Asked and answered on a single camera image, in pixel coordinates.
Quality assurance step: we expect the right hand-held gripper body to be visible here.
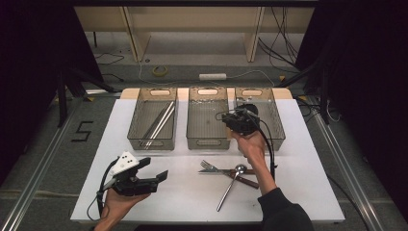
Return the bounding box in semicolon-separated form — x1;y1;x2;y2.
220;103;262;137

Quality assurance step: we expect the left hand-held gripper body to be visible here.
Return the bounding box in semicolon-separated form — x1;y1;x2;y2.
110;150;160;197

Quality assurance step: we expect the smoky clear plastic bin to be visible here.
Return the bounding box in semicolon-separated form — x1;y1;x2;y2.
126;87;179;152
234;87;287;152
186;86;233;151

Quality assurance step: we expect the wooden handled metal fork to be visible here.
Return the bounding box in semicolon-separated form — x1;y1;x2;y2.
199;160;260;190

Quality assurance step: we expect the wooden handled table knife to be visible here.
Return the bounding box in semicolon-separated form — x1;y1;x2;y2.
197;167;258;176

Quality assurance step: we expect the metal spoon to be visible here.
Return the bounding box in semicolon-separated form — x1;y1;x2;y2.
216;164;248;213

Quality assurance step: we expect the person's right hand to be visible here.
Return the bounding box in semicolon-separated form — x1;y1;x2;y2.
230;129;268;162

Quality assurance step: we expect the person's left hand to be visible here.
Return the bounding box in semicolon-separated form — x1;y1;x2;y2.
94;188;152;231

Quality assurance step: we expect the white table cover sheet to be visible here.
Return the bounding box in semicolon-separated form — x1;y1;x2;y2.
70;97;345;224

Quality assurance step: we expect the white power strip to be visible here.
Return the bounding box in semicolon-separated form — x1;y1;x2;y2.
198;72;228;82

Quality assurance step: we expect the silver floor bar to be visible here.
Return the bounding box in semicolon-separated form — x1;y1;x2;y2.
84;89;123;97

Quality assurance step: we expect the black metal stand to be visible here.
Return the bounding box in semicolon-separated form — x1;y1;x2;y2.
56;66;116;128
275;62;331;124

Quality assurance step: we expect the yellow tape roll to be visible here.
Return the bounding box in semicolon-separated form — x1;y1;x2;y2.
152;65;168;77

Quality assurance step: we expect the beige wooden furniture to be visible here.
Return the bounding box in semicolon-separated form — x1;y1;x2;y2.
72;6;317;64

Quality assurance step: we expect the black curtain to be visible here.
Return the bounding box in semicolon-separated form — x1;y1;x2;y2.
0;0;104;187
294;0;408;222

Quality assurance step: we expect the left hand-held gripper black cable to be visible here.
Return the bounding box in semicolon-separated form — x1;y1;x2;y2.
86;158;118;222

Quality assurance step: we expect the hand-held gripper black cable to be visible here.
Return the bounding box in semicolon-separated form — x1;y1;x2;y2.
86;158;118;222
215;109;278;182

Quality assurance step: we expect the right hand-held gripper black cable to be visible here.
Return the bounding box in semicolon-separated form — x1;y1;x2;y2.
215;109;278;182

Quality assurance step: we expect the white power cable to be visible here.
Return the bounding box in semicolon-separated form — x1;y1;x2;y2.
138;61;277;89

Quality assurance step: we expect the black cable bundle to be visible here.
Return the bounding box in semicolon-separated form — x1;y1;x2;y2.
258;6;299;70

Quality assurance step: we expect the metal floor rail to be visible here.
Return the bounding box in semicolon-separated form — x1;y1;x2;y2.
0;95;86;231
309;105;388;231

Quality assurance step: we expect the thin black floor cable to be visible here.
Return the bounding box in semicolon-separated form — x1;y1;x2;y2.
93;51;125;66

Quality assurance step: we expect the long black floor cable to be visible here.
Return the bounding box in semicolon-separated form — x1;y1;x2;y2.
326;174;371;231

